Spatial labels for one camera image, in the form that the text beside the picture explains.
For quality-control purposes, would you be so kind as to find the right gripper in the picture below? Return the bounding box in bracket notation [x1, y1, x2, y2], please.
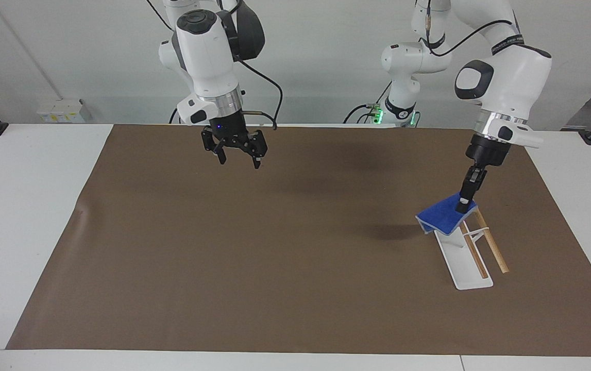
[201, 113, 269, 170]

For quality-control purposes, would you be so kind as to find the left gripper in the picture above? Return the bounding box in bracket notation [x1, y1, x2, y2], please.
[464, 132, 511, 179]

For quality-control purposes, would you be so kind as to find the blue towel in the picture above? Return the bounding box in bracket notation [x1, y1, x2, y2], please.
[415, 193, 479, 237]

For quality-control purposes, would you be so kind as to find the white rack with wooden bars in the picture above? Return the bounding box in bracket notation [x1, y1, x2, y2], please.
[432, 208, 511, 291]

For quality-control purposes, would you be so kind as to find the black cable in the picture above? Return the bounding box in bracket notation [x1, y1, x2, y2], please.
[232, 54, 284, 131]
[418, 0, 520, 58]
[145, 0, 173, 31]
[343, 81, 394, 125]

